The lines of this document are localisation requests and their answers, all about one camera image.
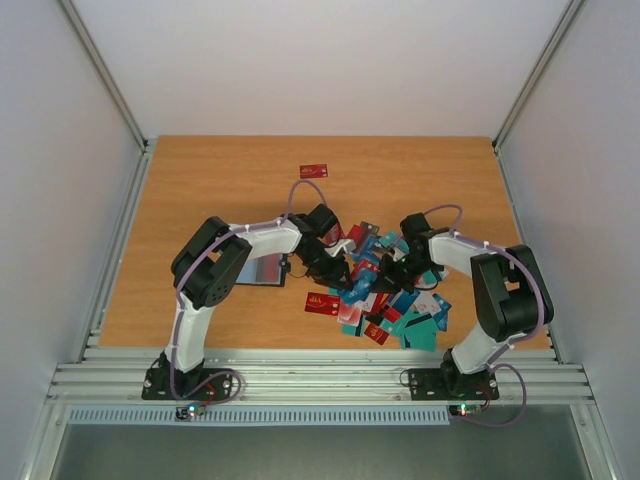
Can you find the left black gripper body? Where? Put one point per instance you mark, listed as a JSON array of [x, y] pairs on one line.
[[320, 268]]

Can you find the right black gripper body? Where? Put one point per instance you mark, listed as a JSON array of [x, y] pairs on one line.
[[393, 273]]

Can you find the black leather card holder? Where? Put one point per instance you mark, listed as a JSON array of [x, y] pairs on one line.
[[248, 272]]

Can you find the blue card pile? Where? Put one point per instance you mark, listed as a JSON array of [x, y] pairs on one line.
[[359, 292]]

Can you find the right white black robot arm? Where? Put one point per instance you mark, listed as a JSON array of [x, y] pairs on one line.
[[511, 301]]

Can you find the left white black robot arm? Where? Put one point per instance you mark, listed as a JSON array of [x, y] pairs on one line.
[[208, 266]]

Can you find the blue striped card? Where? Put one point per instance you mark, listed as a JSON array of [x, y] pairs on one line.
[[403, 300]]

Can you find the red card bottom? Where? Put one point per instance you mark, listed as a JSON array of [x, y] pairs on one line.
[[376, 334]]

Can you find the teal card bottom left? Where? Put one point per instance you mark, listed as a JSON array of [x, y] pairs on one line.
[[353, 330]]

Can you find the teal card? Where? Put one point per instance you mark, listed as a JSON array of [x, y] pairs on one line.
[[420, 336], [353, 330]]

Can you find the teal card bottom right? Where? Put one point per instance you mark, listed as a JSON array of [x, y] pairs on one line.
[[420, 336]]

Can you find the lone red card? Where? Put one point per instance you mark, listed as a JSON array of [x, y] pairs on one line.
[[313, 171]]

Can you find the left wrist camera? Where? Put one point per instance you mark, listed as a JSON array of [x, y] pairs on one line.
[[342, 246]]

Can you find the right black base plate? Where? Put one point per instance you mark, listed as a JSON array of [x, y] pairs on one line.
[[439, 384]]

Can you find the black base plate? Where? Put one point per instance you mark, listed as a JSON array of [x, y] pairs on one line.
[[439, 384], [199, 384]]

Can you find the grey slotted cable duct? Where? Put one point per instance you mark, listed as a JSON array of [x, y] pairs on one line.
[[261, 416]]

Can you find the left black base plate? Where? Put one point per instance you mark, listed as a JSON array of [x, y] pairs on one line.
[[199, 384]]

